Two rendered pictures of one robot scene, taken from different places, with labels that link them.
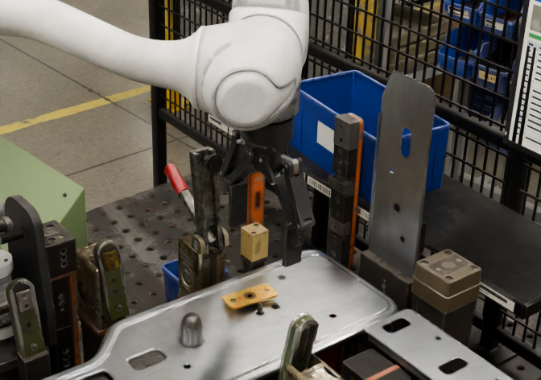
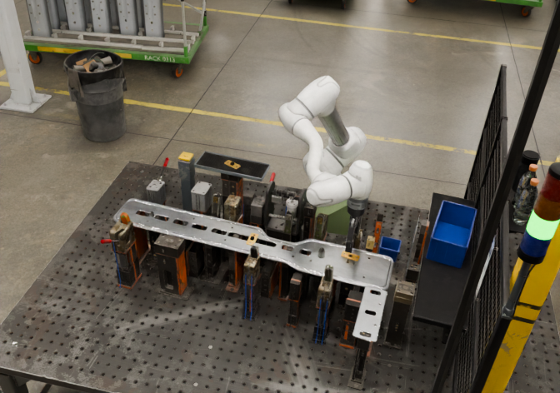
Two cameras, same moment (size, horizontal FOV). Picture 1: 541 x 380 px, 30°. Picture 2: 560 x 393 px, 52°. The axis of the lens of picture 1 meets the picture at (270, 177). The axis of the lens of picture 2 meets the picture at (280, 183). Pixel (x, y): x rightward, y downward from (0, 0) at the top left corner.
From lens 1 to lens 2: 1.66 m
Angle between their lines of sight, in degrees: 46
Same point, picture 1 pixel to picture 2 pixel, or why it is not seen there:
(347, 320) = (365, 281)
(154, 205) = (422, 216)
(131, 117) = (541, 176)
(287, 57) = (331, 192)
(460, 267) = (407, 291)
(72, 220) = not seen: hidden behind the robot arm
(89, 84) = (542, 151)
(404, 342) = (369, 297)
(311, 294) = (368, 268)
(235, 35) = (322, 179)
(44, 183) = not seen: hidden behind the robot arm
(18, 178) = not seen: hidden behind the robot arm
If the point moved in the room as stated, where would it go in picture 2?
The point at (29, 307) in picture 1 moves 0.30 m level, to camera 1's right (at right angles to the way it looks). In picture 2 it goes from (288, 219) to (327, 256)
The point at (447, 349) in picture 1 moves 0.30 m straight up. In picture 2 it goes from (377, 308) to (387, 256)
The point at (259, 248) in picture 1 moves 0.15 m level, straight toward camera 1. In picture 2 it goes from (369, 245) to (345, 257)
